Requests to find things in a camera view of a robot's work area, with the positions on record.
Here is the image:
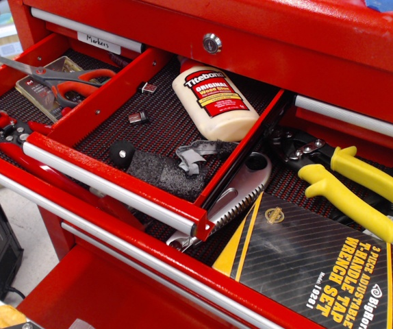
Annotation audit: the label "red grey handled scissors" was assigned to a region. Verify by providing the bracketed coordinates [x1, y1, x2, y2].
[0, 57, 116, 108]

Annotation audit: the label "small open red drawer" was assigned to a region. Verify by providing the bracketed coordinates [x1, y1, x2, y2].
[23, 49, 290, 239]

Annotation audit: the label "bottom open red drawer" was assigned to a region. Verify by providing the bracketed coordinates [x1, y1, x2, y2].
[16, 245, 238, 329]

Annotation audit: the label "wide open red drawer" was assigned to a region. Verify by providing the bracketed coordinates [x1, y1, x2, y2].
[0, 33, 393, 328]

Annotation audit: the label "clear drill bit case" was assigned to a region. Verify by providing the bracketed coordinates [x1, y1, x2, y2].
[16, 56, 108, 122]

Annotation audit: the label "white markers label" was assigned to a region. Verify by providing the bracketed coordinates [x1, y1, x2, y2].
[77, 32, 121, 55]

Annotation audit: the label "small black clip upper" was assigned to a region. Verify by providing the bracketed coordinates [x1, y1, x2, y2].
[138, 82, 157, 94]

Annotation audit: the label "small black clip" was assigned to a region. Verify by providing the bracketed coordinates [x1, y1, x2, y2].
[138, 82, 157, 94]
[128, 111, 149, 125]

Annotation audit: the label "small black clip lower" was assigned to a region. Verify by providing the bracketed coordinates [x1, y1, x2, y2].
[128, 111, 149, 125]

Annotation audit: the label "black round knob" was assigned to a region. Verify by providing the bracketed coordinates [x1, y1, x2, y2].
[109, 141, 136, 170]

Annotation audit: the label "silver cabinet lock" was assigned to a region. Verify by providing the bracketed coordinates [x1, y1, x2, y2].
[203, 33, 223, 54]

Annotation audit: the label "crumpled grey tape piece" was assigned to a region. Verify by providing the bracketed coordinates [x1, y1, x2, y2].
[175, 139, 239, 177]

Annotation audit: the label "Titebond wood glue bottle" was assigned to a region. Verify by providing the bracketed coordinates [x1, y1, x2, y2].
[172, 56, 259, 142]

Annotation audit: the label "red tool chest cabinet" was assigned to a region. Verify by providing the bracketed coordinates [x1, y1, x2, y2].
[9, 1, 393, 149]

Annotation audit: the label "black yellow tap wrench box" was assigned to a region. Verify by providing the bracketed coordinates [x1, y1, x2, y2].
[213, 193, 393, 328]

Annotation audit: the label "red handled wire stripper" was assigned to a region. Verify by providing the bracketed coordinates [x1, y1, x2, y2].
[0, 110, 144, 231]

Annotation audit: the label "yellow handled tin snips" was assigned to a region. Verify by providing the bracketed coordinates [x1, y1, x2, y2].
[268, 127, 393, 243]

